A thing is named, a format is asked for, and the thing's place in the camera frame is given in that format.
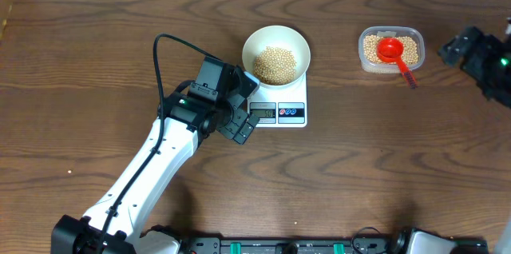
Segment red plastic measuring scoop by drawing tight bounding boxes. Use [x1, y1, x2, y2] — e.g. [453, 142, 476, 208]
[377, 38, 418, 89]

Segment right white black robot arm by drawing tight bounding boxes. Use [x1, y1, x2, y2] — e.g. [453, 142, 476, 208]
[388, 26, 510, 254]

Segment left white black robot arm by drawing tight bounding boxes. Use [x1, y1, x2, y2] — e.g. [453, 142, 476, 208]
[50, 57, 259, 253]

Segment white digital kitchen scale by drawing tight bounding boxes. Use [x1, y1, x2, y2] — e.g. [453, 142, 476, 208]
[248, 74, 307, 128]

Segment soybeans in bowl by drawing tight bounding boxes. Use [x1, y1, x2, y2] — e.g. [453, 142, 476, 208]
[253, 46, 297, 85]

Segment white round bowl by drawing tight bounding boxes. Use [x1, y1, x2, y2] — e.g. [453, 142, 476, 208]
[242, 26, 311, 85]

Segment clear plastic container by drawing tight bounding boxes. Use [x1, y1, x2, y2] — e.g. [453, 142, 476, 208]
[358, 26, 426, 74]

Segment soybeans in container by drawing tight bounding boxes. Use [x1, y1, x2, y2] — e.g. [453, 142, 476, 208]
[362, 34, 419, 65]

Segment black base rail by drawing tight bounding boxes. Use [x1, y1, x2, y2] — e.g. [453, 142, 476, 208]
[175, 236, 489, 254]

